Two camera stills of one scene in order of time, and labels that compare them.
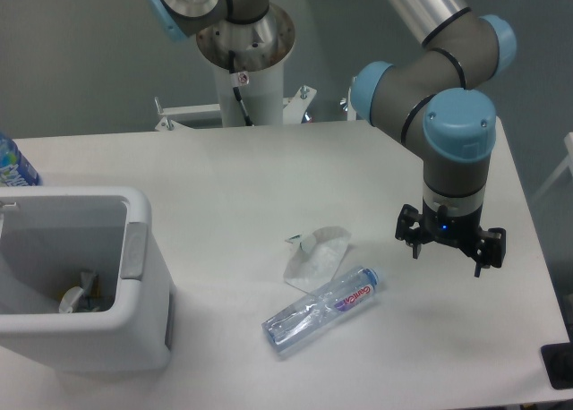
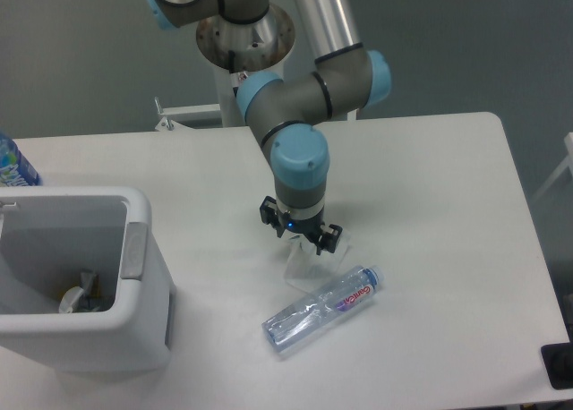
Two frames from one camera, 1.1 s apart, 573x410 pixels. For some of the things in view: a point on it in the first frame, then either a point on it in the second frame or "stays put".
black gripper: (461, 231) to (327, 242)
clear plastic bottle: (295, 322) stays put
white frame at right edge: (567, 162) stays put
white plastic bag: (316, 259) stays put
